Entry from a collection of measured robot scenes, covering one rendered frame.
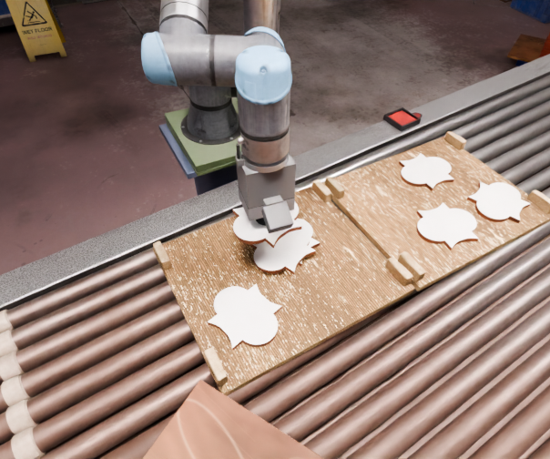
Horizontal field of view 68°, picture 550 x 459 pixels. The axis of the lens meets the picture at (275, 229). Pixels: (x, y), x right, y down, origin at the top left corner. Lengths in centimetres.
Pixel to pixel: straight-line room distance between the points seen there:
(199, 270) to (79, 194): 183
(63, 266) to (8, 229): 163
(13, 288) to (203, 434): 54
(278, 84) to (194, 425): 45
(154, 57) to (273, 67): 20
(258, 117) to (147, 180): 200
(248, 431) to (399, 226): 55
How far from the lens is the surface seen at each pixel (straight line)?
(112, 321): 84
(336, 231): 89
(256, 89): 56
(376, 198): 98
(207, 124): 118
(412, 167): 108
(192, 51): 66
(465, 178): 111
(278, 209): 67
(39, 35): 420
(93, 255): 95
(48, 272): 96
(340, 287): 80
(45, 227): 248
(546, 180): 124
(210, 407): 59
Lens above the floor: 159
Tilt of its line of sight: 48 degrees down
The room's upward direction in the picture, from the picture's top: straight up
